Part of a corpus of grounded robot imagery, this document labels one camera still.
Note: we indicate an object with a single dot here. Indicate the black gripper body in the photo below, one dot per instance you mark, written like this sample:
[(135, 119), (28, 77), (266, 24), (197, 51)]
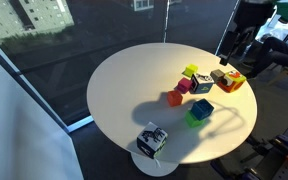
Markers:
[(254, 13)]

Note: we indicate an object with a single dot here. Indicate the white table pedestal base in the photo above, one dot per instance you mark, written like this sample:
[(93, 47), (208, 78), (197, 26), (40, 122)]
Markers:
[(154, 166)]

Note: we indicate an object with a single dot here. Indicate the blue block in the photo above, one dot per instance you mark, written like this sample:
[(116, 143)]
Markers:
[(202, 109)]

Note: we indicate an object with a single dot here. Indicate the lime yellow block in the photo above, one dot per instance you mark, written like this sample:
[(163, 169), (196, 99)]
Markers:
[(190, 70)]

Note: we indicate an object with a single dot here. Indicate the orange blue clamp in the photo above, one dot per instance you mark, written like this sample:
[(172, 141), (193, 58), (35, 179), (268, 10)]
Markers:
[(287, 150), (234, 170)]

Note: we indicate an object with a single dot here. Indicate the person in dark trousers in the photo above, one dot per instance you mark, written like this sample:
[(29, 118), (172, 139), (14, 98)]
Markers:
[(277, 55)]

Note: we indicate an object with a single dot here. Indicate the window frame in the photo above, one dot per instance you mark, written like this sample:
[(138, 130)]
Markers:
[(80, 123)]

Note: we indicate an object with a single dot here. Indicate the zebra print soft cube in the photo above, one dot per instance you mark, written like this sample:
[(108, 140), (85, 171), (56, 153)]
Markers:
[(151, 140)]

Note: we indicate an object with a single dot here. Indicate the magenta block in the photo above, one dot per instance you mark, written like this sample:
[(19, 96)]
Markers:
[(184, 85)]

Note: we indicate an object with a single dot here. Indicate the small gray block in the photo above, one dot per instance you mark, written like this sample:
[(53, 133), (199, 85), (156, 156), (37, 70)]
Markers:
[(216, 75)]

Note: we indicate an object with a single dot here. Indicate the green block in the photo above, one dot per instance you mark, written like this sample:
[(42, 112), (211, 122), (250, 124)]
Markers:
[(192, 120)]

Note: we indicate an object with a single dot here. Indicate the orange block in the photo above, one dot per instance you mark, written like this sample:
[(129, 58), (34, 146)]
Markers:
[(174, 98)]

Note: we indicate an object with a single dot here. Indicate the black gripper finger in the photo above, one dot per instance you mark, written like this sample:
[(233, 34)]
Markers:
[(244, 40), (228, 46)]

